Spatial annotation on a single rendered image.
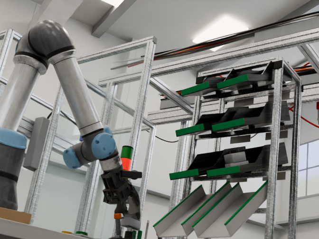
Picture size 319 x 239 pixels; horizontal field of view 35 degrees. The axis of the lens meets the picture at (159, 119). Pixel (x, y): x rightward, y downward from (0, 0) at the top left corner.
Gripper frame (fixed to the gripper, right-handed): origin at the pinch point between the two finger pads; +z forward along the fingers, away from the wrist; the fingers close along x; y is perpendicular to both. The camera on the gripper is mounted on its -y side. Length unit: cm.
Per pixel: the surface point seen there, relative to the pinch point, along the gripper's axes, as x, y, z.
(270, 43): 24, -104, -36
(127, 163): -16.6, -24.4, -10.9
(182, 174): 26.2, -1.0, -14.3
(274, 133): 52, -21, -18
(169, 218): 21.2, 6.5, -1.9
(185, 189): 20.0, -8.5, -5.1
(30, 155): -101, -45, -13
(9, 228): 40, 75, -38
